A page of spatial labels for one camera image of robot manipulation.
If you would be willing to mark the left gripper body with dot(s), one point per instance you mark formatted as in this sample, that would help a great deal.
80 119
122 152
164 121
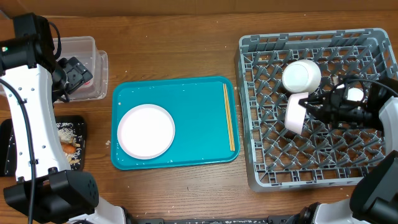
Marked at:
68 78

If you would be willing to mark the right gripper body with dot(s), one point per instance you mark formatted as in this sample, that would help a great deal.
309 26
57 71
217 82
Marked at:
351 112

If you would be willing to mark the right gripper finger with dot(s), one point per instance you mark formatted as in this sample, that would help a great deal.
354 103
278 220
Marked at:
314 101
318 114

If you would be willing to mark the small white cup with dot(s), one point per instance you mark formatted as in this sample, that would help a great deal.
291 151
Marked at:
351 93

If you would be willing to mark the small white bowl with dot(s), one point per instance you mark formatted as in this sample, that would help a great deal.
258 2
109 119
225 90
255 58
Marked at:
295 113

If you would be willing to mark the white saucer plate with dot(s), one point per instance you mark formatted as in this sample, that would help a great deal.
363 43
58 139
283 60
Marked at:
301 76

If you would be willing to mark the rice and peanut scraps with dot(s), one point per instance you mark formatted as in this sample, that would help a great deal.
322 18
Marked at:
69 132

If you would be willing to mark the orange carrot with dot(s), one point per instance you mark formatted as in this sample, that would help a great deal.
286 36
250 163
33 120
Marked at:
68 148

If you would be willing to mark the wooden chopstick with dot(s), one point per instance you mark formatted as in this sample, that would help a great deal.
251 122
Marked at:
228 118
230 124

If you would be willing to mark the large white plate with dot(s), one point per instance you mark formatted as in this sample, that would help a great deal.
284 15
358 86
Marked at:
146 131

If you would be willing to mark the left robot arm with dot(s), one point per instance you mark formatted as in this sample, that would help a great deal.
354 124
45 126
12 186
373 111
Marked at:
47 189

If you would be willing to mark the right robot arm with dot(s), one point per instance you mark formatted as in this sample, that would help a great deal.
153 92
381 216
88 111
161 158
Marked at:
374 199

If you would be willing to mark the grey dishwasher rack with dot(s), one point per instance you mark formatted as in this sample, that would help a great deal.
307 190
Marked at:
278 159

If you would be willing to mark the clear plastic bin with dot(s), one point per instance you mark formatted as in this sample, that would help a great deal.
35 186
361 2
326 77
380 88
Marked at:
99 68

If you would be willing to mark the black rectangular tray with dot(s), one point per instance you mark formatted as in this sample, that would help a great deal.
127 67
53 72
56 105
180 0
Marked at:
10 171

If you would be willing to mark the teal serving tray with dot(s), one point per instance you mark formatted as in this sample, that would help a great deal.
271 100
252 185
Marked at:
203 110

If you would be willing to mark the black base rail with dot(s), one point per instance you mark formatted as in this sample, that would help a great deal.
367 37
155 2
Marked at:
272 219

